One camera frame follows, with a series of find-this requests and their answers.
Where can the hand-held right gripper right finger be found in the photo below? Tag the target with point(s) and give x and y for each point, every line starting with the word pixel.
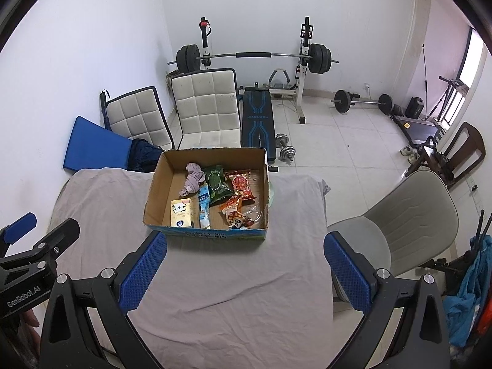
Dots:
pixel 346 273

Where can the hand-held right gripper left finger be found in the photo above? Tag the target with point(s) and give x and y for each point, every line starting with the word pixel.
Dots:
pixel 144 273

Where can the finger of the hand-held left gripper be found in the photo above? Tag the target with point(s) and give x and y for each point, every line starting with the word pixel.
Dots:
pixel 21 225
pixel 57 238

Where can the yellow tissue pack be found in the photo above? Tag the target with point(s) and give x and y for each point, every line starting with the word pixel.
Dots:
pixel 181 213

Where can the cardboard box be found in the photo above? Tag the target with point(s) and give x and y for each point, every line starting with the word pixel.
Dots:
pixel 161 200

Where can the long blue white packet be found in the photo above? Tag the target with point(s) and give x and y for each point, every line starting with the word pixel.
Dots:
pixel 204 207

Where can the purple cloth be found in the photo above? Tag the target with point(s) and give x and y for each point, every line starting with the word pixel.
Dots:
pixel 192 178

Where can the orange snack packet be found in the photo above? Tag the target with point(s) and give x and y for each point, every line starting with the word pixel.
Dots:
pixel 234 213

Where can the green snack packet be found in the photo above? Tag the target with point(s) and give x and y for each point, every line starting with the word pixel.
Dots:
pixel 217 184

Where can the red snack packet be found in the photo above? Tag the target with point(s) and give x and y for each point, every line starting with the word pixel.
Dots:
pixel 241 185

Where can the person's left hand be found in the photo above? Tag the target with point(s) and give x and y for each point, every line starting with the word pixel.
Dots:
pixel 30 321

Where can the grey tablecloth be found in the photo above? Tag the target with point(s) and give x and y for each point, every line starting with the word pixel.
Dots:
pixel 230 284

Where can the grey plastic chair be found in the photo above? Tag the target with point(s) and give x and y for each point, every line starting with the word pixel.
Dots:
pixel 415 215

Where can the blue foam mat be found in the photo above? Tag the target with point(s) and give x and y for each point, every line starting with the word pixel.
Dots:
pixel 96 144

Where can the dark blue cloth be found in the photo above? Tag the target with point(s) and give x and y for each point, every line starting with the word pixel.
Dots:
pixel 144 157

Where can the blue jacket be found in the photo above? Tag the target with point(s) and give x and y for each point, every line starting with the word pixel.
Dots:
pixel 469 292

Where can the pair of shoes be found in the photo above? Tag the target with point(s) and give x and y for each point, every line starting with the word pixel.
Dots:
pixel 409 153

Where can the chrome dumbbell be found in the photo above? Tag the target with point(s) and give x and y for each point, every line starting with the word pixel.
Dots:
pixel 286 150

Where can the black thin poles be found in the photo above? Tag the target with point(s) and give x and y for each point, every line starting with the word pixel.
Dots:
pixel 480 226

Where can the white quilted chair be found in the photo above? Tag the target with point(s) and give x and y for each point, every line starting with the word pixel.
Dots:
pixel 134 117
pixel 205 107

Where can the treadmill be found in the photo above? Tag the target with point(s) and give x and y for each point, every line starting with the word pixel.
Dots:
pixel 419 128

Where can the short barbell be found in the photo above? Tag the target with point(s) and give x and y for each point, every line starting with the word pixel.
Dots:
pixel 342 102

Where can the black blue weight bench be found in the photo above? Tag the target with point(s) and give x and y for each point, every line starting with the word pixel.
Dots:
pixel 257 123

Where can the brown wooden chair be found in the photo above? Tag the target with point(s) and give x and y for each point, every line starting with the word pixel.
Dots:
pixel 469 146

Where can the black speaker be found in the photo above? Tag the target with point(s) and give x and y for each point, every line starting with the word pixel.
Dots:
pixel 416 107

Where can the white barbell rack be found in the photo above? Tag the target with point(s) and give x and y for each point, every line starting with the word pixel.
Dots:
pixel 303 84

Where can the brown bin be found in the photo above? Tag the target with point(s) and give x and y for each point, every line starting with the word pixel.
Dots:
pixel 173 78

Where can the thin dark rod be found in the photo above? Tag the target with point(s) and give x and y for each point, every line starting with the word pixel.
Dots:
pixel 424 69

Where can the long barbell with black plates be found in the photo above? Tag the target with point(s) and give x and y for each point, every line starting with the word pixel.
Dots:
pixel 188 58

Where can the window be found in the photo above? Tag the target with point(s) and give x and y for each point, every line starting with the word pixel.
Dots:
pixel 472 57

